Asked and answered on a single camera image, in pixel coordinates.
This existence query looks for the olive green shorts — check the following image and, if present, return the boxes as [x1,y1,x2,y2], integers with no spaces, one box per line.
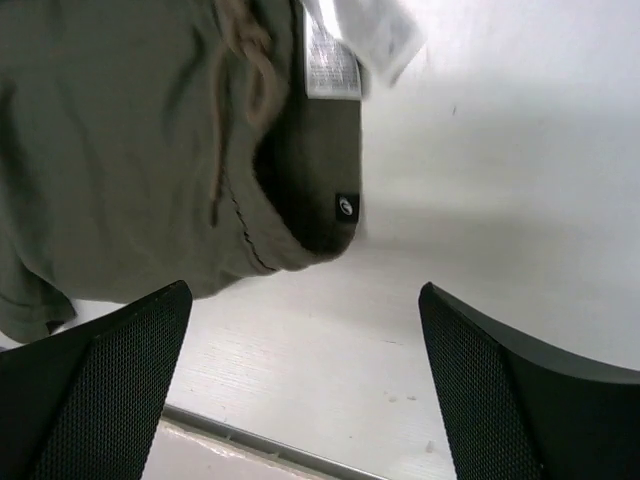
[1,1,362,343]

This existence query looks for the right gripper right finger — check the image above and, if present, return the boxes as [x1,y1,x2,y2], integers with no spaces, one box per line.
[418,283,639,480]

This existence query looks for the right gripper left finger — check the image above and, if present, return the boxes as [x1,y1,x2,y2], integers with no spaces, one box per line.
[1,281,192,480]

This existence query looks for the aluminium table frame rail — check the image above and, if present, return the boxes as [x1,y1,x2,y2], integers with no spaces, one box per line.
[162,405,381,480]

